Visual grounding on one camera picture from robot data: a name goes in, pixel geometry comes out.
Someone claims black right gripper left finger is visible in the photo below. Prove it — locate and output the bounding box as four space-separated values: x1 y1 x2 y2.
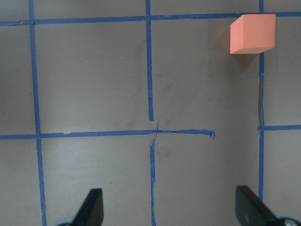
71 188 104 226

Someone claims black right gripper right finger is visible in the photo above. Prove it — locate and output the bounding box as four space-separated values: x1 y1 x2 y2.
235 186 282 226

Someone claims orange foam cube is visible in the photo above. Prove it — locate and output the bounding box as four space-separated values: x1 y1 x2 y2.
230 14 276 54

